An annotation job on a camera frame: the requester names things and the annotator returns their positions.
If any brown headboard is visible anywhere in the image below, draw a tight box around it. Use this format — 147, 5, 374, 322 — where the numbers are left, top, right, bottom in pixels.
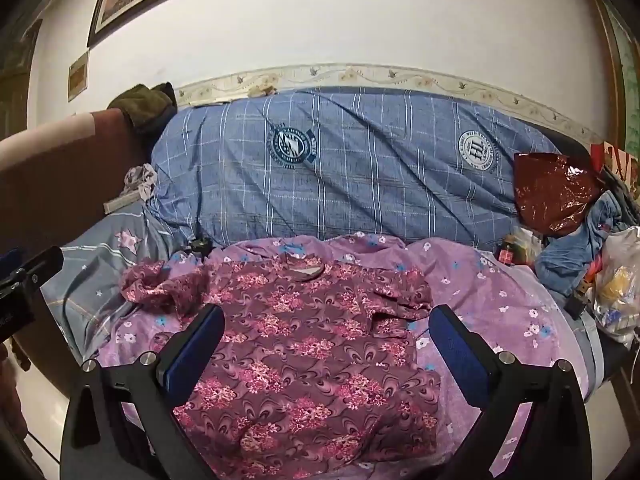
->
0, 107, 161, 396

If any olive green cloth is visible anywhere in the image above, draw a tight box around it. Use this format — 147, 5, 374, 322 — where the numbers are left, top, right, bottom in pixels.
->
107, 81, 179, 133

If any dark red patterned cloth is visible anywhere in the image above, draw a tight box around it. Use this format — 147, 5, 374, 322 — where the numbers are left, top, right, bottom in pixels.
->
513, 152, 602, 237

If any green framed wall hanging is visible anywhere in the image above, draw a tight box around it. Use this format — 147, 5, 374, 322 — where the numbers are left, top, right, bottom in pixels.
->
592, 0, 640, 157

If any grey patterned small cloth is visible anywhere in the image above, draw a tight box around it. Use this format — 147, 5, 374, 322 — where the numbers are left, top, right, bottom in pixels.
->
121, 162, 159, 202

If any maroon floral shirt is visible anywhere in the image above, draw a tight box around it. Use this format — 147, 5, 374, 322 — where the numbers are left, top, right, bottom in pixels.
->
120, 252, 442, 463

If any blue plaid quilt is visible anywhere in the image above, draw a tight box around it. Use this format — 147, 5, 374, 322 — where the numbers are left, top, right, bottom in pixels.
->
147, 86, 563, 251

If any purple floral bedsheet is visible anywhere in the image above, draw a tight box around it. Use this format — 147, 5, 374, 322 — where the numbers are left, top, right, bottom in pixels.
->
95, 232, 591, 480

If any red-capped bottle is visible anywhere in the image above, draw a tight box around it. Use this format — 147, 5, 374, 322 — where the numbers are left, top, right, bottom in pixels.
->
497, 237, 518, 267

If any white plastic bag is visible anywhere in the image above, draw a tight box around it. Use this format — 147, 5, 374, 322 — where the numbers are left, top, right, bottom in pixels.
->
591, 225, 640, 351

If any flat white box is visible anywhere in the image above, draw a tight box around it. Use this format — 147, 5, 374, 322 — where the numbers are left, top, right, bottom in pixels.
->
103, 192, 143, 214

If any red printed box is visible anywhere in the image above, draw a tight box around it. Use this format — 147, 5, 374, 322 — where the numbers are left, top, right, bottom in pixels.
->
590, 141, 632, 173

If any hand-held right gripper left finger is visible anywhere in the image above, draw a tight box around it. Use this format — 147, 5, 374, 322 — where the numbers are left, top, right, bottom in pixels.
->
60, 304, 226, 480

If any small wall plaque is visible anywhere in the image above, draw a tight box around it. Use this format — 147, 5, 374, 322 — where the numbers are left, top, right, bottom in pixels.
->
67, 48, 91, 103

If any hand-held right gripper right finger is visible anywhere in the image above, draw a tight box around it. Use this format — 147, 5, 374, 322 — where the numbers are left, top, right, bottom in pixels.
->
428, 304, 607, 480

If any grey star-print pillow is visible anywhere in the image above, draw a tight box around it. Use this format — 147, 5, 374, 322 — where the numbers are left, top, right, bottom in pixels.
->
40, 200, 201, 361

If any blue denim garment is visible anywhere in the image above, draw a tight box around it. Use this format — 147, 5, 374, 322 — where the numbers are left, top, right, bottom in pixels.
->
534, 191, 626, 297

